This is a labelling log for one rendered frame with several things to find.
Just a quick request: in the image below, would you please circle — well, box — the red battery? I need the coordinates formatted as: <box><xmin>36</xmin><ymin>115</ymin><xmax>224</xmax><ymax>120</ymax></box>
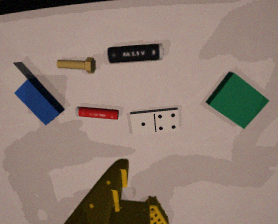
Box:
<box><xmin>76</xmin><ymin>107</ymin><xmax>119</xmax><ymax>120</ymax></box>

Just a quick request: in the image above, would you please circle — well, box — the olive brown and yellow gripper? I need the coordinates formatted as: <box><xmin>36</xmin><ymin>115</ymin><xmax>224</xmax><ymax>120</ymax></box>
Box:
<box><xmin>64</xmin><ymin>159</ymin><xmax>129</xmax><ymax>224</ymax></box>

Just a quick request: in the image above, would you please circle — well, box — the green block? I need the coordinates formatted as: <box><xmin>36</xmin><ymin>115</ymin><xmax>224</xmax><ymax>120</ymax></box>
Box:
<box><xmin>206</xmin><ymin>72</ymin><xmax>269</xmax><ymax>129</ymax></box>

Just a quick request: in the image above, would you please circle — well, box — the black aa battery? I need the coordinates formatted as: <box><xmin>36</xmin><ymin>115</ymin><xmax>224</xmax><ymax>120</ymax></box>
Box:
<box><xmin>108</xmin><ymin>44</ymin><xmax>164</xmax><ymax>63</ymax></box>

